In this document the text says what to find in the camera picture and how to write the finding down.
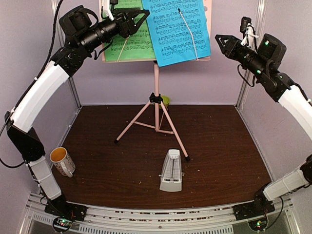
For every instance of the white patterned mug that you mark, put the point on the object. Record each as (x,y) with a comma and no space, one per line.
(62,161)

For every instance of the pink folding music stand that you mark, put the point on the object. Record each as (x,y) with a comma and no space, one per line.
(155,98)

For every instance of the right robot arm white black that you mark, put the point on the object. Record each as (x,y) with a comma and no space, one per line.
(264,64)

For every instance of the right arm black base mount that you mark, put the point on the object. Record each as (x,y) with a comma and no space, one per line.
(259,206)

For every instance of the aluminium corner post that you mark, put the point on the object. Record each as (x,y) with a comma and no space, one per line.
(258,24)
(60,38)

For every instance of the blue sheet music paper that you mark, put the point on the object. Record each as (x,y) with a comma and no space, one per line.
(178,30)

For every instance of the right aluminium corner post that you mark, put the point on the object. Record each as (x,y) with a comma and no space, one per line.
(258,24)

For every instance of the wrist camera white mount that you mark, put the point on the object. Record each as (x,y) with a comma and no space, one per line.
(248,31)
(106,9)

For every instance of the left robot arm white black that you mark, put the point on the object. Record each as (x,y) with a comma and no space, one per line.
(82,38)

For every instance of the front aluminium rail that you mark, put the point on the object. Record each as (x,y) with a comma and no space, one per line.
(206,220)

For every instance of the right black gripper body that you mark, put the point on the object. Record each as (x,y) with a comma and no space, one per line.
(235,54)

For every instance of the left aluminium corner post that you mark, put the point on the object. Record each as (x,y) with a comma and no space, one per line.
(60,38)

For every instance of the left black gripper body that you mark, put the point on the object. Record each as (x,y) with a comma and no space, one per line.
(124,30)

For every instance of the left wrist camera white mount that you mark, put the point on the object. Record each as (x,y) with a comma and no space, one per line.
(106,9)

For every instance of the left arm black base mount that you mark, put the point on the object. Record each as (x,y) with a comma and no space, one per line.
(61,207)

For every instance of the white metronome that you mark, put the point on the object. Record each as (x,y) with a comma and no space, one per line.
(171,174)

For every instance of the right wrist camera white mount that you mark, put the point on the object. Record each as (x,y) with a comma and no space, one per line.
(248,31)

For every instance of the yellow-green plastic bowl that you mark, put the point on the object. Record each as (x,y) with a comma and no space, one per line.
(166,100)

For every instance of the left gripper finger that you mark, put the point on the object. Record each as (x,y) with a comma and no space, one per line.
(127,11)
(137,18)

